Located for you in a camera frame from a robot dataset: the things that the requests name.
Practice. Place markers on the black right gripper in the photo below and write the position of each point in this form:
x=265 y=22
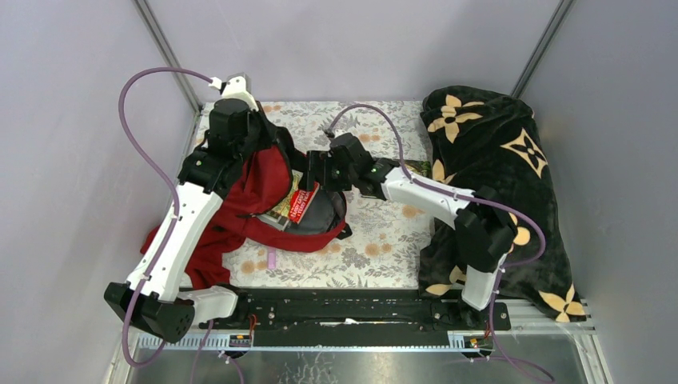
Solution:
x=317 y=161

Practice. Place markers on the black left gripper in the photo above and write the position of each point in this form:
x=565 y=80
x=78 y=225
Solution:
x=283 y=142

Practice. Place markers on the red treehouse paperback book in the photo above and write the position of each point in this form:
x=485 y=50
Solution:
x=293 y=207

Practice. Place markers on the red student backpack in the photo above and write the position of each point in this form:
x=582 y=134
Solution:
x=266 y=181

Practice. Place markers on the pink marker pen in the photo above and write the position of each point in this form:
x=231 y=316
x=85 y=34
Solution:
x=272 y=259

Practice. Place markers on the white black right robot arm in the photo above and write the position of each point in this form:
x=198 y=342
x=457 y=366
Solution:
x=484 y=231

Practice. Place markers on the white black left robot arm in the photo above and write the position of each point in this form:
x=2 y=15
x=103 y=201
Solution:
x=151 y=299

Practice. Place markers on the red cloth garment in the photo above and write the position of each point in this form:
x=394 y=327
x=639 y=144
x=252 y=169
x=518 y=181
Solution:
x=205 y=266

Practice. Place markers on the floral patterned table mat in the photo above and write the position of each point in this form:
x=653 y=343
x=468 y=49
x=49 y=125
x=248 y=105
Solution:
x=387 y=237

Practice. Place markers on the black blanket with tan flowers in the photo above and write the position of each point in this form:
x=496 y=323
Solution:
x=481 y=138

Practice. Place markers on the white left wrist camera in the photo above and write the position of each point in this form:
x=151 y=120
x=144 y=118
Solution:
x=236 y=87

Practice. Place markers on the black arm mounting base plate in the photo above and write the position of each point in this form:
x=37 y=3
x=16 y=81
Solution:
x=355 y=318

